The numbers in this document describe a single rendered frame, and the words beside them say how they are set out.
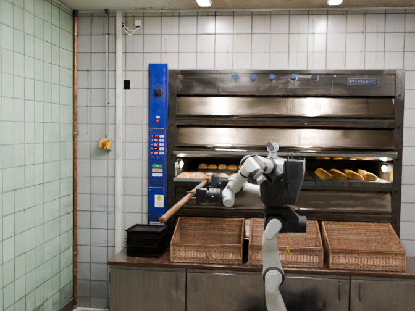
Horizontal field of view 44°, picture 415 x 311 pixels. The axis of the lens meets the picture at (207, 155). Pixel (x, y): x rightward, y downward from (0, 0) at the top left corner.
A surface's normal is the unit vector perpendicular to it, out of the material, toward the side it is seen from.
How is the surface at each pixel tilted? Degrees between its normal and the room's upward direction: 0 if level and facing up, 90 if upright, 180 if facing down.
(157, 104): 90
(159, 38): 90
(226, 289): 90
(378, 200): 70
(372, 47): 90
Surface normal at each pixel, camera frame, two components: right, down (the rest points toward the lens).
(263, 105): -0.10, -0.29
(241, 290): -0.11, 0.04
